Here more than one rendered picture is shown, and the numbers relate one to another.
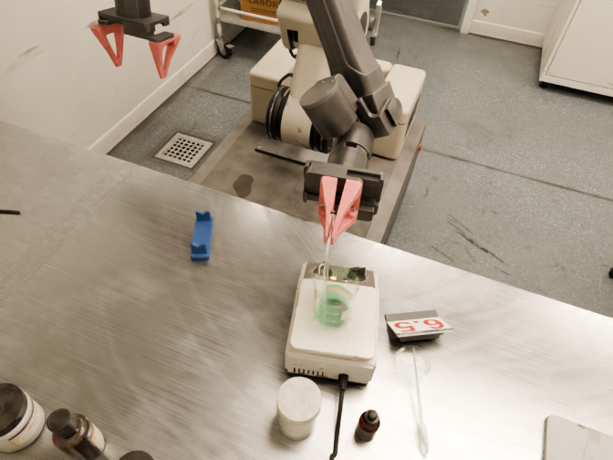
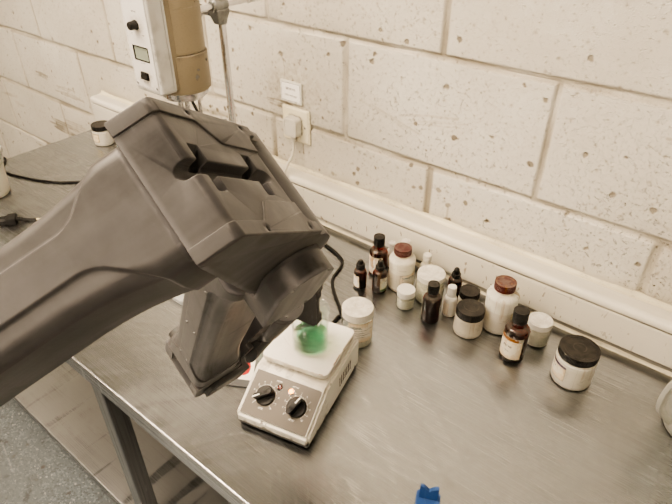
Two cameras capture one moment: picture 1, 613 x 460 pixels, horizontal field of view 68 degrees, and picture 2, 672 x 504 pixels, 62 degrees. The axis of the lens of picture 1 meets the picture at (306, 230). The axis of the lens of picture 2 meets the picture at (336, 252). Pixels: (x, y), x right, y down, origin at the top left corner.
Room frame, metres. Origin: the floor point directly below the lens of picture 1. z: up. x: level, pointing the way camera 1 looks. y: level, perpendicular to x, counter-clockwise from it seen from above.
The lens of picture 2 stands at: (0.98, 0.22, 1.50)
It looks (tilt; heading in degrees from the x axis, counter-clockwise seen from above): 35 degrees down; 199
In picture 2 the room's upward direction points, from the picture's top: straight up
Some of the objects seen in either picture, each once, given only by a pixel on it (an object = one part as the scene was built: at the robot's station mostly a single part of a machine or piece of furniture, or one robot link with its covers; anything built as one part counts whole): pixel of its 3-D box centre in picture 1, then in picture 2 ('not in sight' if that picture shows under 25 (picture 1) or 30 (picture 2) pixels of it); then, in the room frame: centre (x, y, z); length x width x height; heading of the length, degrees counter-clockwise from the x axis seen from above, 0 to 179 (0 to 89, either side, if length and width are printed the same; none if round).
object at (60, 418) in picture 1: (74, 433); (516, 333); (0.17, 0.28, 0.80); 0.04 x 0.04 x 0.11
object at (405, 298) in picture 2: not in sight; (405, 297); (0.10, 0.06, 0.77); 0.04 x 0.04 x 0.04
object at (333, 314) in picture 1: (332, 296); (311, 328); (0.35, -0.04, 0.88); 0.07 x 0.06 x 0.08; 77
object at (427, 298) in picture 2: not in sight; (431, 301); (0.12, 0.12, 0.79); 0.04 x 0.04 x 0.09
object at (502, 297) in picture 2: not in sight; (501, 303); (0.10, 0.24, 0.80); 0.06 x 0.06 x 0.11
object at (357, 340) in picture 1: (335, 317); (309, 343); (0.34, -0.05, 0.83); 0.12 x 0.12 x 0.01; 85
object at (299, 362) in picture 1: (334, 317); (303, 372); (0.37, -0.05, 0.79); 0.22 x 0.13 x 0.08; 175
